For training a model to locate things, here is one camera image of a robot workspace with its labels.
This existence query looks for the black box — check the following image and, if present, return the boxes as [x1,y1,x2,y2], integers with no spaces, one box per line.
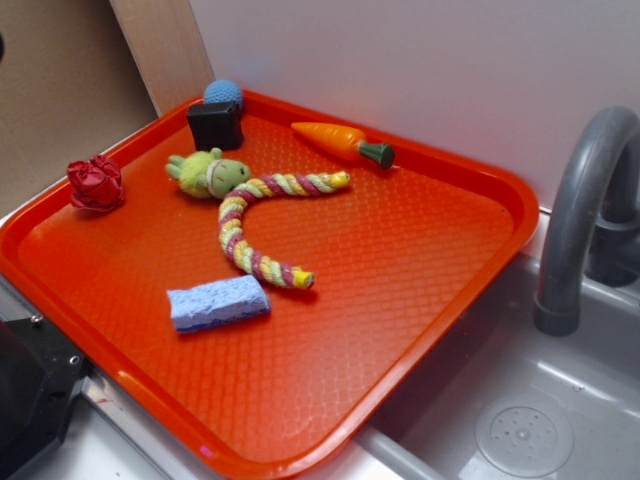
[186,101,244,151]

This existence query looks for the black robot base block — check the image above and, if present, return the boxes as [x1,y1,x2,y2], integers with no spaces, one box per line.
[1,318,88,479]

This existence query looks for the orange plastic tray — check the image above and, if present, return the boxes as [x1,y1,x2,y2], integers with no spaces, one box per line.
[1,92,539,479]

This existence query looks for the orange toy carrot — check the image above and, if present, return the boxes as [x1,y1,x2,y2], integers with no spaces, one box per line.
[291,122,396,170]

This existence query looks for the blue sponge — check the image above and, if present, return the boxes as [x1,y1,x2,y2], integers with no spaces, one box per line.
[167,275,271,333]

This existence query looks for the blue crocheted ball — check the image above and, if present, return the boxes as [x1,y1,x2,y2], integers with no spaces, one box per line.
[203,79,244,110]

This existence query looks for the red crumpled cloth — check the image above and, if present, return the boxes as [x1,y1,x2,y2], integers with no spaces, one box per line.
[66,155,124,212]

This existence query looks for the grey toy sink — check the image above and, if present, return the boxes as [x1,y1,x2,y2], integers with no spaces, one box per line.
[357,255,639,479]

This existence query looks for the grey toy faucet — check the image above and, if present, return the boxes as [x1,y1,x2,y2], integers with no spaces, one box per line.
[534,106,639,336]

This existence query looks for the round sink drain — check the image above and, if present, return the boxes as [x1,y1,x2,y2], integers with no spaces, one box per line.
[475,395,574,479]

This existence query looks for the green plush rope toy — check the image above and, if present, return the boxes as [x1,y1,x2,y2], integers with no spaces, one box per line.
[165,148,350,290]

